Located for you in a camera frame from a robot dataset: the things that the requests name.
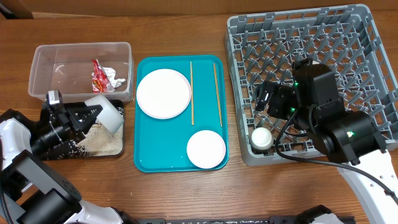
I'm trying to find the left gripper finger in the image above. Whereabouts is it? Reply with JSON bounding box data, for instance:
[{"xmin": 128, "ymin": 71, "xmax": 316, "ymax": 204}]
[
  {"xmin": 67, "ymin": 104, "xmax": 103, "ymax": 120},
  {"xmin": 74, "ymin": 115, "xmax": 96, "ymax": 137}
]

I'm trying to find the small grey bowl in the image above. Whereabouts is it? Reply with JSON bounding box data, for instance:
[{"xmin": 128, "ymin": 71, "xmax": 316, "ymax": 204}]
[{"xmin": 85, "ymin": 95, "xmax": 124, "ymax": 134}]

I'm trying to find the red snack wrapper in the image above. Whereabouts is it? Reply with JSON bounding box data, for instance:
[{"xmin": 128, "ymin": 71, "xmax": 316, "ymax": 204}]
[{"xmin": 92, "ymin": 59, "xmax": 111, "ymax": 93}]

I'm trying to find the white cup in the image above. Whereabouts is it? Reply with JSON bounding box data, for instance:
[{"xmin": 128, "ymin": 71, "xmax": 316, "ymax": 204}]
[{"xmin": 249, "ymin": 127, "xmax": 274, "ymax": 151}]

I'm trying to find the white wrapper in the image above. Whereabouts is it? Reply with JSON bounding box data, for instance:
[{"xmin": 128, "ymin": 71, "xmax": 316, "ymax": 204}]
[{"xmin": 103, "ymin": 67, "xmax": 126, "ymax": 91}]

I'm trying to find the wooden chopstick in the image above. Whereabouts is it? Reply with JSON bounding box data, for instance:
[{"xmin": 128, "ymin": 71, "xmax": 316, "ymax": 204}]
[
  {"xmin": 213, "ymin": 63, "xmax": 223, "ymax": 127},
  {"xmin": 190, "ymin": 61, "xmax": 195, "ymax": 126}
]

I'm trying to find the white pink bowl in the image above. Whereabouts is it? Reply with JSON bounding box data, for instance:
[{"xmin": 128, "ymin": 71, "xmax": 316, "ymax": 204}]
[{"xmin": 187, "ymin": 130, "xmax": 226, "ymax": 169}]

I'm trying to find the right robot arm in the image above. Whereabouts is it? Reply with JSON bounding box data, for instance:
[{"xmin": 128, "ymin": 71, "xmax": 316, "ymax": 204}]
[{"xmin": 254, "ymin": 58, "xmax": 397, "ymax": 223}]

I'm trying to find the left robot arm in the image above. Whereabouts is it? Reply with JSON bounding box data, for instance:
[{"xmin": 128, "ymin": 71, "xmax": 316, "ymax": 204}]
[{"xmin": 1, "ymin": 90, "xmax": 136, "ymax": 224}]

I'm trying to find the scattered rice pile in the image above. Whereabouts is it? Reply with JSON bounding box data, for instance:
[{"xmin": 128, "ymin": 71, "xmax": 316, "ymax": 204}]
[{"xmin": 52, "ymin": 119, "xmax": 124, "ymax": 159}]

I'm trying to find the black rectangular tray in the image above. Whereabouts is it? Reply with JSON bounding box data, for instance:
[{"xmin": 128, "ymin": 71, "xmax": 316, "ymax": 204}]
[{"xmin": 30, "ymin": 97, "xmax": 124, "ymax": 160}]

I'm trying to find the clear plastic bin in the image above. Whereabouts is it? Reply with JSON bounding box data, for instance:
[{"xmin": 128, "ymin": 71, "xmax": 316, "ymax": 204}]
[{"xmin": 28, "ymin": 42, "xmax": 134, "ymax": 103}]

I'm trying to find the grey plastic dish rack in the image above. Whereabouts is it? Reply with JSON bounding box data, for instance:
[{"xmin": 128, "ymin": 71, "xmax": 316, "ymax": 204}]
[{"xmin": 225, "ymin": 4, "xmax": 397, "ymax": 166}]

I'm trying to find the large white plate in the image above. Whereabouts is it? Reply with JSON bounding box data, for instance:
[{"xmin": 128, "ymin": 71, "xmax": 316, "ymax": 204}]
[{"xmin": 136, "ymin": 68, "xmax": 192, "ymax": 119}]

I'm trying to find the teal serving tray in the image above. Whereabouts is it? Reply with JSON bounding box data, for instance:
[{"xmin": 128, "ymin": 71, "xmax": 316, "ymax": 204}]
[{"xmin": 133, "ymin": 55, "xmax": 229, "ymax": 173}]

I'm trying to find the right black cable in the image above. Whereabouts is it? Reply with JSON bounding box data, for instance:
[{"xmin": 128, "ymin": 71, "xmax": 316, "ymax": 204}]
[{"xmin": 274, "ymin": 104, "xmax": 398, "ymax": 206}]

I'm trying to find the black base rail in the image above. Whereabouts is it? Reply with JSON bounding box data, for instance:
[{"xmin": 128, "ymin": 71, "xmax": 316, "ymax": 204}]
[{"xmin": 136, "ymin": 215, "xmax": 297, "ymax": 224}]

